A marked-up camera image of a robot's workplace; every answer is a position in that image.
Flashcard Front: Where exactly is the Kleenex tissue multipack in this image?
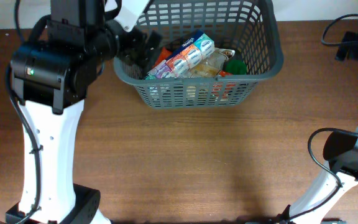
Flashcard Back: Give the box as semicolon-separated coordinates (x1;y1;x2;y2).
145;30;215;80

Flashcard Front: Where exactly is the beige brown coffee pouch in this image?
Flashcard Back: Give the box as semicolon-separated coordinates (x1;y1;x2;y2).
183;48;235;78

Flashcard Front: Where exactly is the green lidded jar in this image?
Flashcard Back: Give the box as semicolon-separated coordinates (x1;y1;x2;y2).
224;59;248;75

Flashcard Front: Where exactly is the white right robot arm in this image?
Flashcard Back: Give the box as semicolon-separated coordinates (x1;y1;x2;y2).
280;127;358;223

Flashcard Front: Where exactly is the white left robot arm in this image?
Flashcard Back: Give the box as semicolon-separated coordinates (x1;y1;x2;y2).
5;1;158;223

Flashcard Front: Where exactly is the grey plastic basket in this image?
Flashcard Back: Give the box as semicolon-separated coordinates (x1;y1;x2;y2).
113;0;283;109

